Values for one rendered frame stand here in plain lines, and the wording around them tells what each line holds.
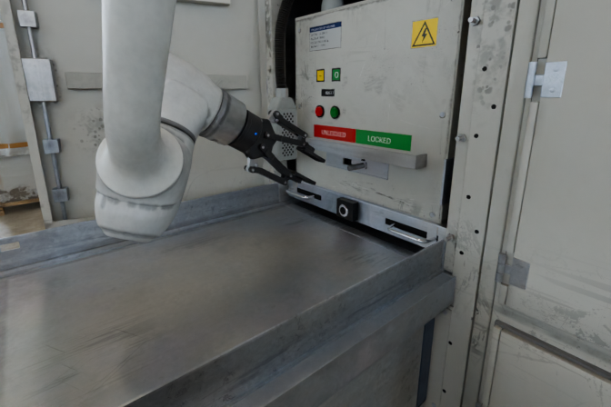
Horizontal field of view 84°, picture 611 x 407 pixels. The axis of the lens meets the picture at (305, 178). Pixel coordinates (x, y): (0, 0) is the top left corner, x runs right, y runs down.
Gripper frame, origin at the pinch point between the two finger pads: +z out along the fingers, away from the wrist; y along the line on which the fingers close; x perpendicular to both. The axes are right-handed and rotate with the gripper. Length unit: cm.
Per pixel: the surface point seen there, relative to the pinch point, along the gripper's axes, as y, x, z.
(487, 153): -11.5, 33.0, 7.5
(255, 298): 26.7, 11.7, -9.2
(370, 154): -8.2, 7.6, 9.6
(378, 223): 5.0, 8.9, 20.6
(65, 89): 5, -51, -41
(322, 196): 3.6, -11.5, 19.7
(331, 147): -8.2, -5.2, 9.6
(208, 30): -27, -41, -19
